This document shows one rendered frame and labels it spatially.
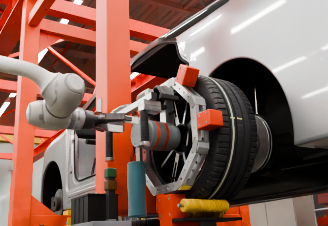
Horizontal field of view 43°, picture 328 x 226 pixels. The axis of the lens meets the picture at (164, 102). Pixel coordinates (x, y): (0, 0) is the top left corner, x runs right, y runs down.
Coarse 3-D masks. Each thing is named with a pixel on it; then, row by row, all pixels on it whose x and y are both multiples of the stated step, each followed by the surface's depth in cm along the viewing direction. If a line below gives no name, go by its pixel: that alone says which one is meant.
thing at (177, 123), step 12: (180, 96) 220; (180, 108) 230; (156, 120) 228; (180, 120) 213; (180, 132) 217; (180, 144) 216; (156, 156) 226; (168, 156) 216; (180, 156) 208; (156, 168) 221; (168, 168) 225; (180, 168) 230; (168, 180) 216
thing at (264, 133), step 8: (256, 120) 224; (264, 120) 223; (264, 128) 219; (264, 136) 218; (264, 144) 217; (272, 144) 216; (264, 152) 216; (256, 160) 220; (264, 160) 216; (256, 168) 219
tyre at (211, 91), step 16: (208, 80) 199; (224, 80) 215; (208, 96) 191; (224, 96) 192; (240, 96) 201; (224, 112) 186; (240, 112) 191; (224, 128) 182; (240, 128) 188; (256, 128) 194; (224, 144) 182; (240, 144) 187; (256, 144) 192; (208, 160) 185; (224, 160) 183; (240, 160) 188; (208, 176) 184; (240, 176) 191; (192, 192) 192; (208, 192) 188; (224, 192) 193
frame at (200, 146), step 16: (192, 96) 188; (192, 112) 186; (192, 128) 184; (192, 144) 182; (208, 144) 182; (144, 160) 224; (192, 160) 181; (192, 176) 187; (160, 192) 199; (176, 192) 195
